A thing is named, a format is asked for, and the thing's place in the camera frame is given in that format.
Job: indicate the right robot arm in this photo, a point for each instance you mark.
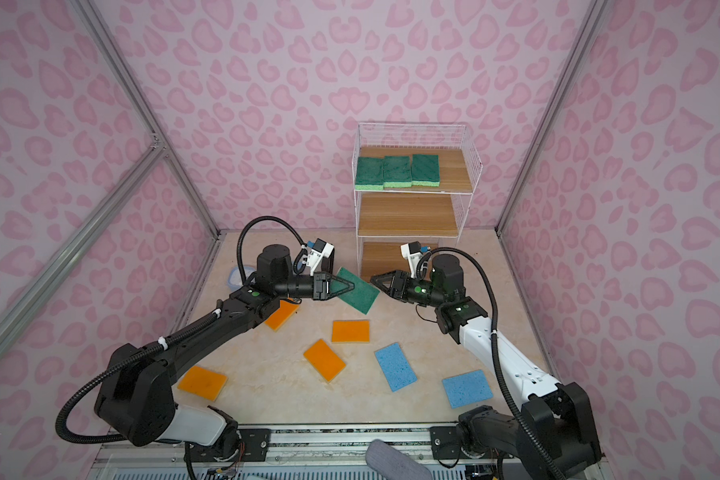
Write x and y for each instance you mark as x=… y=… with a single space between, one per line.
x=550 y=426

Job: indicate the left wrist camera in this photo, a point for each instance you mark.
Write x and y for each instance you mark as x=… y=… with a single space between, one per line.
x=321 y=256

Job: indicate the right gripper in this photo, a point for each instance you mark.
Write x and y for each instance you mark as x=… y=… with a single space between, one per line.
x=401 y=287

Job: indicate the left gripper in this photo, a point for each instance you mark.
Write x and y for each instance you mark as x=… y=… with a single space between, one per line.
x=325 y=279

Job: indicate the green sponge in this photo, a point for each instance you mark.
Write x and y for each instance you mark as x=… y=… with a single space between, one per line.
x=364 y=295
x=425 y=170
x=369 y=174
x=397 y=172

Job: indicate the orange sponge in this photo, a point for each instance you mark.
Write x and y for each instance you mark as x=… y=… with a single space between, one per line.
x=287 y=308
x=351 y=331
x=324 y=360
x=202 y=382

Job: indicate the grey cloth object front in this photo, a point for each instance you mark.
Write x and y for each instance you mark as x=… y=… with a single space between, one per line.
x=392 y=464

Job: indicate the orange sponge front left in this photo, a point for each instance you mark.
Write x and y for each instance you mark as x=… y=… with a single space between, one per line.
x=202 y=382

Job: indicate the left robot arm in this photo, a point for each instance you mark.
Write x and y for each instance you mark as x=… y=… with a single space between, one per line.
x=135 y=393

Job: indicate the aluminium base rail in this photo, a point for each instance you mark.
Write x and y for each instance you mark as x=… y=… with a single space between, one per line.
x=301 y=451

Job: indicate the orange sponge left back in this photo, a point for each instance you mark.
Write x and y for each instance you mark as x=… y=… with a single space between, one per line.
x=287 y=308

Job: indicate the blue sponge centre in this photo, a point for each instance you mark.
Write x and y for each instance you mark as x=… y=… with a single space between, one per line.
x=395 y=367

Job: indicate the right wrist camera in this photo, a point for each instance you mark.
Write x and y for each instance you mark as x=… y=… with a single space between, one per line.
x=413 y=253

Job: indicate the blue square timer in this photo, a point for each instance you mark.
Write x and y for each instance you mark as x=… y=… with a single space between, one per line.
x=234 y=281

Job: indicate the blue sponge front right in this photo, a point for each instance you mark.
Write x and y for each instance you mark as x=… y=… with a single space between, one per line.
x=466 y=389

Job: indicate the white wire wooden shelf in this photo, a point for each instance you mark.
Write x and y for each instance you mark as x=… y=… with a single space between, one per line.
x=434 y=216

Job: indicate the orange sponge front centre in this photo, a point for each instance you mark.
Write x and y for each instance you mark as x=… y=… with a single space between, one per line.
x=324 y=360

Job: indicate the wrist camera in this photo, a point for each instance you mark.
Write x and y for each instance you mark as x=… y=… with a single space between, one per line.
x=321 y=256
x=413 y=253

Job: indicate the blue sponge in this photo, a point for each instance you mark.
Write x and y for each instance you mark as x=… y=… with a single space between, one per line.
x=466 y=389
x=395 y=367

